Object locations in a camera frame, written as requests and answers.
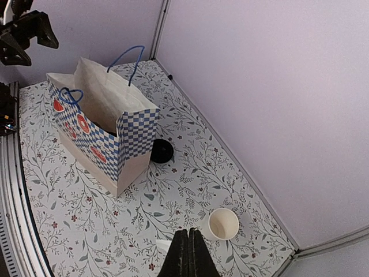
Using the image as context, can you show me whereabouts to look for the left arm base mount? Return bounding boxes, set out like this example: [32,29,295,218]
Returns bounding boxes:
[0,83,17,137]

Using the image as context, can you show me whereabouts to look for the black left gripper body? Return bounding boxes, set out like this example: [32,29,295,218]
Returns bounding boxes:
[1,10,37,51]

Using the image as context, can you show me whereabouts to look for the floral patterned table mat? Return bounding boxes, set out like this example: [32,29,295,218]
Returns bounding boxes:
[20,61,295,276]

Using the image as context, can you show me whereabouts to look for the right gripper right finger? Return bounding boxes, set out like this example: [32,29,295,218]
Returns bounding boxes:
[189,228,221,277]

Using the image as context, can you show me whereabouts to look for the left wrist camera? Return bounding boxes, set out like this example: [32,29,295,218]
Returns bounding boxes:
[0,0,33,25]

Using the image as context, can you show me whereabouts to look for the blue checkered paper bag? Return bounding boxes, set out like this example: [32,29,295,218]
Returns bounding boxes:
[47,58,160,196]

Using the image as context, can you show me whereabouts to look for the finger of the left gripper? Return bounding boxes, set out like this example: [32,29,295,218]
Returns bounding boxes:
[36,13,59,48]
[1,33,32,66]

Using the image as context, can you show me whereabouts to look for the left aluminium frame post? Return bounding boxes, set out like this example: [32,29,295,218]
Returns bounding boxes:
[149,0,171,60]

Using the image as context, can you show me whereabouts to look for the aluminium front rail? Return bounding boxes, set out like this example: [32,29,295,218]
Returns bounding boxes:
[0,82,54,277]

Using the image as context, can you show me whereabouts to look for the single white straw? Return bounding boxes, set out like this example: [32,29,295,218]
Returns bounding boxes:
[156,239,172,253]

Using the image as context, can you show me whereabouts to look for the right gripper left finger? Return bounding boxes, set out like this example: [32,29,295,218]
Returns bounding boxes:
[158,230,189,277]

